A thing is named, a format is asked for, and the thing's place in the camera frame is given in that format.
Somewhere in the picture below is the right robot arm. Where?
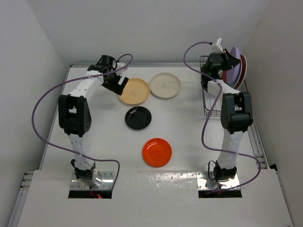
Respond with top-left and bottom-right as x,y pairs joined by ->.
200,47 -> 253,182

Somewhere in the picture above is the black glossy plate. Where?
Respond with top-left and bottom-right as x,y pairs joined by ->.
125,106 -> 152,130

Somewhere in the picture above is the cream plastic plate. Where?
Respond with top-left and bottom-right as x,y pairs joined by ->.
149,73 -> 181,99

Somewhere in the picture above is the yellow plastic plate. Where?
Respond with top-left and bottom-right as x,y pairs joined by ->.
118,78 -> 150,105

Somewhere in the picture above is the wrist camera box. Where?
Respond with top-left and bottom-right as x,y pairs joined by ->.
211,37 -> 223,53
116,62 -> 128,73

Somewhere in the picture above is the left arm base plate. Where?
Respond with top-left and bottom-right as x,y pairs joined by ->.
68,171 -> 114,199

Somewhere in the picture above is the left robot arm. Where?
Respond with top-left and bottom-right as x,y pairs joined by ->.
58,55 -> 128,188

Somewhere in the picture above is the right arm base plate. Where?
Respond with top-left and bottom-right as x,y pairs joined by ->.
196,171 -> 242,199

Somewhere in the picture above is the red teal floral plate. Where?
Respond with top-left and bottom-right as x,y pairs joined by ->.
222,54 -> 247,89
234,54 -> 247,89

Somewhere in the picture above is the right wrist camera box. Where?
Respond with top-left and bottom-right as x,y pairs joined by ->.
211,37 -> 223,53

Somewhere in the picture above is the lilac plastic plate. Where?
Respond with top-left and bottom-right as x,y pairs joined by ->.
226,47 -> 241,87

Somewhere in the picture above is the grey wire dish rack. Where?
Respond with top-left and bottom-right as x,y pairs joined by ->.
199,55 -> 252,118

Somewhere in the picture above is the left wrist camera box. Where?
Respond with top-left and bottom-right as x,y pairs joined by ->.
116,62 -> 128,73

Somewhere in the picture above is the orange glossy plate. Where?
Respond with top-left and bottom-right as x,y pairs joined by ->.
142,138 -> 172,168

